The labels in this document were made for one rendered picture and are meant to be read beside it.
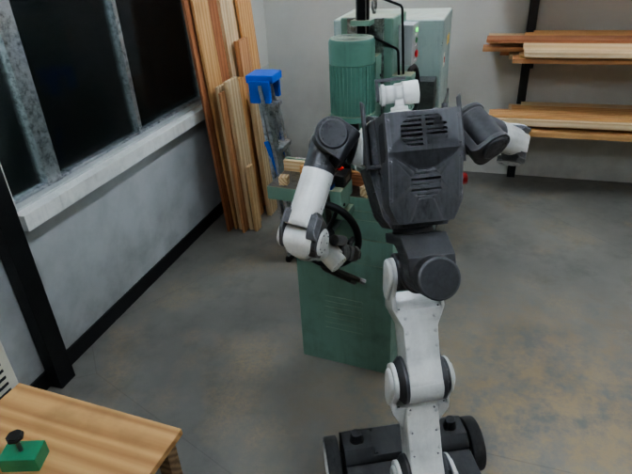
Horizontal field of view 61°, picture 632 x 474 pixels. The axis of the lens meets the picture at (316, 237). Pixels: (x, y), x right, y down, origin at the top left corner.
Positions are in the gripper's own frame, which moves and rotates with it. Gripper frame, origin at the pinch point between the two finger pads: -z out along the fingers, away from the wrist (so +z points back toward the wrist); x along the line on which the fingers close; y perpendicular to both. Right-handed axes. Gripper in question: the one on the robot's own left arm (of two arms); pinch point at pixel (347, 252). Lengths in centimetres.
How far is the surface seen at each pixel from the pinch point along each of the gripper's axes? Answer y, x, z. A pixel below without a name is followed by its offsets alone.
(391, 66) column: 76, -2, -25
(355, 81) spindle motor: 63, -8, -3
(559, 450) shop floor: -65, 85, -46
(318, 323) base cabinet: -38, -24, -51
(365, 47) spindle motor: 75, -5, 1
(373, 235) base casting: 7.3, 2.4, -25.0
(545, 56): 137, 54, -184
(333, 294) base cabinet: -22.0, -15.9, -41.6
